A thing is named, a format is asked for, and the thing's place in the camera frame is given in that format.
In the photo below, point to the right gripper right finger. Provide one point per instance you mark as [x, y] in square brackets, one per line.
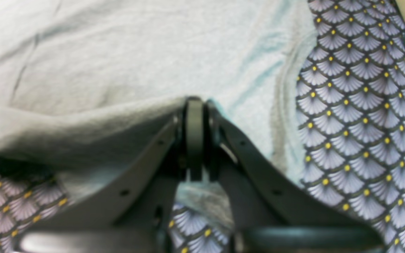
[270, 213]

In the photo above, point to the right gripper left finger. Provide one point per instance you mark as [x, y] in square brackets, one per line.
[130, 214]

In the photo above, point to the light grey T-shirt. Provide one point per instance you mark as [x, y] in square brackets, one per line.
[84, 82]

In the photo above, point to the purple fan-pattern tablecloth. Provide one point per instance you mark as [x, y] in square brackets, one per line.
[350, 106]

